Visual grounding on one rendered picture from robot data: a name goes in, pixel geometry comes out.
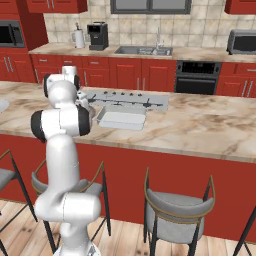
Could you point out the grey bar stool black frame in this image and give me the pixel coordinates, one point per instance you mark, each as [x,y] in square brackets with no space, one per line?
[95,188]
[247,230]
[178,213]
[6,176]

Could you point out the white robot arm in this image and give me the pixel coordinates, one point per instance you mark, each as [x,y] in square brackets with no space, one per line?
[61,156]

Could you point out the chrome tap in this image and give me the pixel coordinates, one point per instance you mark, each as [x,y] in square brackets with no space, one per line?
[159,38]

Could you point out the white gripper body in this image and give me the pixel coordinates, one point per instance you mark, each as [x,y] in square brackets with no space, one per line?
[92,113]

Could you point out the red wall cupboards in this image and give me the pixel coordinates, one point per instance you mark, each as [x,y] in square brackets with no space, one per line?
[241,6]
[56,5]

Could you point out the grey framed window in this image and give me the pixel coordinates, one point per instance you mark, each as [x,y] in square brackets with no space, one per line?
[150,6]

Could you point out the red base cupboards run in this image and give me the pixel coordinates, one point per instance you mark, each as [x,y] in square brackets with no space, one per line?
[123,72]
[237,80]

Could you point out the black built-in oven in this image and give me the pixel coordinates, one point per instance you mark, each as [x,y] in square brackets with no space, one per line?
[198,77]

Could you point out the pale grey rectangular container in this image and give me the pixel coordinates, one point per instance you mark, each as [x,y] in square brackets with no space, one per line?
[121,119]

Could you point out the black microwave oven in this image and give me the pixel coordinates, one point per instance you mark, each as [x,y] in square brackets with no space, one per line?
[10,34]

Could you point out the grey hob with black knobs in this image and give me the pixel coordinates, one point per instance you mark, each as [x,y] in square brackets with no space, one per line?
[133,98]

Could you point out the white plate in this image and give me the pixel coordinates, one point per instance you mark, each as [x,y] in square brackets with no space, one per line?
[2,106]

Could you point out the steel sink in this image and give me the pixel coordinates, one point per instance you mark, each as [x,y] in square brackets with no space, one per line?
[143,50]

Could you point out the grey toaster oven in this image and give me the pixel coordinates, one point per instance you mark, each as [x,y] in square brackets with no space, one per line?
[242,42]

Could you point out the black coffee machine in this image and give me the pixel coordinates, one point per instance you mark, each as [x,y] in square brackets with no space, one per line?
[98,36]

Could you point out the red kitchen island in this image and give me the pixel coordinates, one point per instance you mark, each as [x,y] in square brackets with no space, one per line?
[133,180]

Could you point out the white paper towel roll holder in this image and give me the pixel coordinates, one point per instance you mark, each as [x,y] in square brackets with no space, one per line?
[79,38]

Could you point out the red tall cupboard unit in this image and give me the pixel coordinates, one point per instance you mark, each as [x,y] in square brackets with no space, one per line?
[33,23]

